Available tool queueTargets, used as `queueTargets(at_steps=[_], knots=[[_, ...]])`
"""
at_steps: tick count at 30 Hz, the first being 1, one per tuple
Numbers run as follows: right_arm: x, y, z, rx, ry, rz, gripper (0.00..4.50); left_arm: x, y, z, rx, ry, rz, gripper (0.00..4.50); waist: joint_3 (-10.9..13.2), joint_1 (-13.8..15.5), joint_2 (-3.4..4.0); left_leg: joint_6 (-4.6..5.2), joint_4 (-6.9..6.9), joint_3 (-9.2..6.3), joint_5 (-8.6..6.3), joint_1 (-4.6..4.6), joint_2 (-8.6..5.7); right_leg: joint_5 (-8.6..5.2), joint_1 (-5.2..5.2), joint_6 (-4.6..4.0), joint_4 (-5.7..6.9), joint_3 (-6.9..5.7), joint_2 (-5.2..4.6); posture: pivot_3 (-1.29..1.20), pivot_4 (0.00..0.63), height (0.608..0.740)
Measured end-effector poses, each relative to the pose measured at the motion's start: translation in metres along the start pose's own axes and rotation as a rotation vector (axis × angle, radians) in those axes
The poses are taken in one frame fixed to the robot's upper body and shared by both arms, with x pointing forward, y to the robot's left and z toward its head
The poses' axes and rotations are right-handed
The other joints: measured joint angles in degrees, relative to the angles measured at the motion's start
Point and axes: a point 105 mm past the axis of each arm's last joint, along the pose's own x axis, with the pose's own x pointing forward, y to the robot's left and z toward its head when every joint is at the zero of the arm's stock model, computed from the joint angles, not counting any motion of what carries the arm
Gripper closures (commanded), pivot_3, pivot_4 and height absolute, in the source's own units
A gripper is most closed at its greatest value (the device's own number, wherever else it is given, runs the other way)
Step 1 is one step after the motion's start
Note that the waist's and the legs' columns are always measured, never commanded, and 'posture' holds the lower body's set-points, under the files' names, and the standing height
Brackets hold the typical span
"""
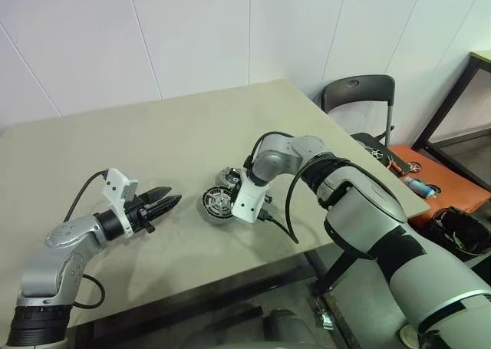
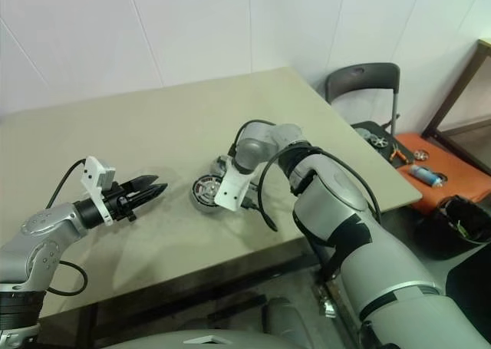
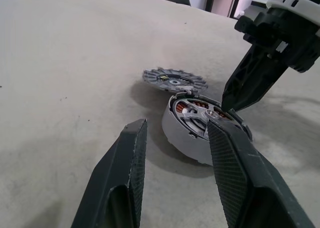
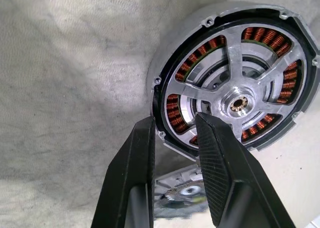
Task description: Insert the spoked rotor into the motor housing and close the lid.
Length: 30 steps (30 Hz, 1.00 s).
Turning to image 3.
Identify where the grey finned motor end cap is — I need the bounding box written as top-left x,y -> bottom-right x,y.
142,67 -> 209,93

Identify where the black rotor with silver spokes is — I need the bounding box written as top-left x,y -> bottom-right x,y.
172,97 -> 236,138

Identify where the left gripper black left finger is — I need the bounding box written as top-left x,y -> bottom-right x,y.
70,118 -> 148,228

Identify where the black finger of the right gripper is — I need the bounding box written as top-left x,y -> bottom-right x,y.
221,44 -> 288,112

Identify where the grey stator with copper windings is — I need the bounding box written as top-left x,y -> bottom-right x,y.
161,92 -> 253,166

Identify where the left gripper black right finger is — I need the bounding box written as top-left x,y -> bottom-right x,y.
206,119 -> 317,228

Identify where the black framed cabinet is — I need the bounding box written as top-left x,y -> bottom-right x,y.
204,0 -> 245,20

